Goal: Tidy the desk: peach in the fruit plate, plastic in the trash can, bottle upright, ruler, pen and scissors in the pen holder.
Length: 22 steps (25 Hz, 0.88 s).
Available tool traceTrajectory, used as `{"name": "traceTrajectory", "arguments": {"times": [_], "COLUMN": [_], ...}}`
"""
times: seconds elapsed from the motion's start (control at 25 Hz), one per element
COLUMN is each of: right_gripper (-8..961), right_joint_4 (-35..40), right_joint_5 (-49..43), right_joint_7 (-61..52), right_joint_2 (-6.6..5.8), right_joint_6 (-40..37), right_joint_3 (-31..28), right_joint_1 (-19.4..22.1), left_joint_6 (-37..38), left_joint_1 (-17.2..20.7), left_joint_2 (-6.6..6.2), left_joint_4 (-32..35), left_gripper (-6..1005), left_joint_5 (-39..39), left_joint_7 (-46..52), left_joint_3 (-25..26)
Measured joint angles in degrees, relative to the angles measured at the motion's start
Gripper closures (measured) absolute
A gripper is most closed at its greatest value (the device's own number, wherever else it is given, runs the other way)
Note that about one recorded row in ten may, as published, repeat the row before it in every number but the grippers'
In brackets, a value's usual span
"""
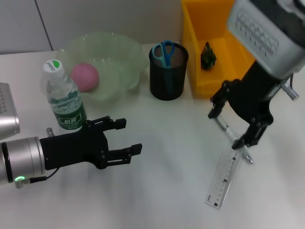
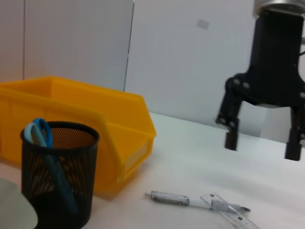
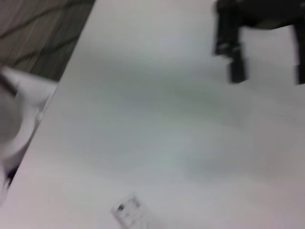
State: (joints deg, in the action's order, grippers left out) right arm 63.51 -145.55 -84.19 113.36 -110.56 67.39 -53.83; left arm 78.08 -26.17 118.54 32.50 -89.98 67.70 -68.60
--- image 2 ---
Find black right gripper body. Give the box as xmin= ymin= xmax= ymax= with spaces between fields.
xmin=225 ymin=8 xmax=305 ymax=108

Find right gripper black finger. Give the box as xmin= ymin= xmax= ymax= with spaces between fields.
xmin=215 ymin=80 xmax=244 ymax=151
xmin=284 ymin=106 xmax=305 ymax=161

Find clear plastic ruler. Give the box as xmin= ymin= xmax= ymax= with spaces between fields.
xmin=200 ymin=192 xmax=260 ymax=229

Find silver white pen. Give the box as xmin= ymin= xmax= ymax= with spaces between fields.
xmin=144 ymin=190 xmax=251 ymax=213

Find blue scissors with sheath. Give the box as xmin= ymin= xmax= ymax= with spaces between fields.
xmin=23 ymin=117 xmax=80 ymax=215

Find black mesh pen holder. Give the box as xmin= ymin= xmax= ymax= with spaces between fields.
xmin=20 ymin=121 xmax=100 ymax=229

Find translucent green fruit bowl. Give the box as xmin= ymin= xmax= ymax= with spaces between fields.
xmin=0 ymin=177 xmax=39 ymax=229

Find yellow plastic bin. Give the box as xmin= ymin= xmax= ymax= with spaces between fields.
xmin=0 ymin=75 xmax=157 ymax=198

